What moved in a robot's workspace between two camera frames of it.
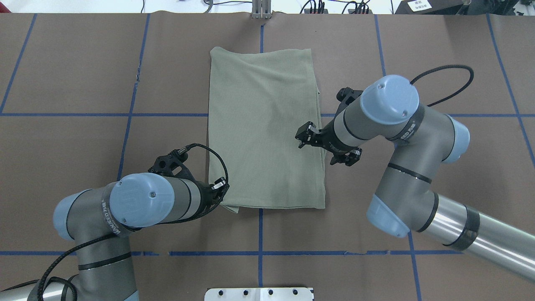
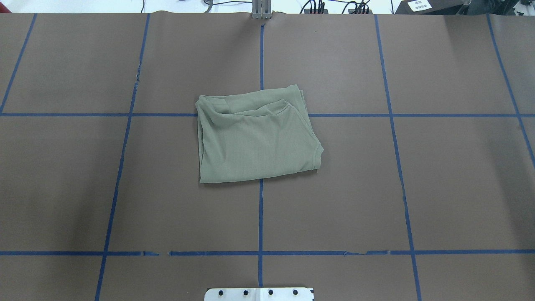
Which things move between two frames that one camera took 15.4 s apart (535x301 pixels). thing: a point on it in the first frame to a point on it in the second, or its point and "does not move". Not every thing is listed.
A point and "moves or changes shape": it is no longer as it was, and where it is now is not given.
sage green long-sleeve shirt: x=258 y=100 moves or changes shape
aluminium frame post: x=261 y=9 does not move
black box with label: x=429 y=7 does not move
